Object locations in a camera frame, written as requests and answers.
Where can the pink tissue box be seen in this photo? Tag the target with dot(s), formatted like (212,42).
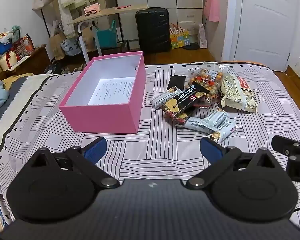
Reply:
(92,8)

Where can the white door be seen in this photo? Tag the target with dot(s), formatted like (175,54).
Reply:
(262,30)

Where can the black suitcase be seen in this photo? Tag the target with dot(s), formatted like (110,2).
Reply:
(152,30)

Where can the wooden folding table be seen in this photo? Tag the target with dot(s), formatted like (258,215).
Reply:
(110,12)

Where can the yellow blanket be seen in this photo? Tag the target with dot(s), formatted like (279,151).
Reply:
(15,80)

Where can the clear bag of coated peanuts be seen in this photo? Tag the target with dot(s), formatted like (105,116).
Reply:
(210,80)

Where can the cream noodle packet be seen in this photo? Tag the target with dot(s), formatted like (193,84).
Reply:
(236,95)

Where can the flower bouquet in blue wrap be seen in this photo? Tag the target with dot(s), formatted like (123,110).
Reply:
(1,46)

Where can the wooden nightstand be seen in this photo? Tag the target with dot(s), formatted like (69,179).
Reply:
(35,60)

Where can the pink hanging bag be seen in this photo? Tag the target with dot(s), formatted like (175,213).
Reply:
(212,8)

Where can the black cracker box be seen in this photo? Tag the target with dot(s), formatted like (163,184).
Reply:
(187,100)

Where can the pink cardboard box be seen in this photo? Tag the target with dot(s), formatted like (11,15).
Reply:
(102,117)

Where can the grey snack packet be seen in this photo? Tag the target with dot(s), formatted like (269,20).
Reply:
(162,98)
(196,125)
(223,131)
(218,116)

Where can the black round stand base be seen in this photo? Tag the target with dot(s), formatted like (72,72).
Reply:
(191,46)

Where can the white plastic bag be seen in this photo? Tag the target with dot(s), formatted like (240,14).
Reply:
(202,36)

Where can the black snack packet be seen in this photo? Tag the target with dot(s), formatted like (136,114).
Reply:
(176,81)

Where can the red gift bag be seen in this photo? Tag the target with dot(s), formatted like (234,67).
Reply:
(20,46)

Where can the teal shopping bag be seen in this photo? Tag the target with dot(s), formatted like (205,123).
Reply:
(106,37)

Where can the cream bag with red ribbon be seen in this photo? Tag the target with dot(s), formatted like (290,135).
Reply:
(7,60)

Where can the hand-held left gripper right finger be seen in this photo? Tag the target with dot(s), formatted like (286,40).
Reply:
(211,151)

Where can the white printed paper sheet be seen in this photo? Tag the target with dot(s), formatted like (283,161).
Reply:
(112,90)

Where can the colourful gift bag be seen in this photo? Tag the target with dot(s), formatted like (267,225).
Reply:
(180,41)

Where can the red booklet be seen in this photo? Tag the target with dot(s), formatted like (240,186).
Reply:
(123,6)

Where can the dark bag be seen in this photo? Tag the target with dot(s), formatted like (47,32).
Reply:
(52,67)

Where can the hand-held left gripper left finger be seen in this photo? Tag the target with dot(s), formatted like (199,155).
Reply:
(97,148)

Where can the white printed bag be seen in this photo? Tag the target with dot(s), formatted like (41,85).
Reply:
(70,47)

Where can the brown paper bag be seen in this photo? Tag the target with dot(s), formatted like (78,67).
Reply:
(56,46)

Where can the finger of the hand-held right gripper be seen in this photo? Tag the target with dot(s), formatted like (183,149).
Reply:
(287,147)

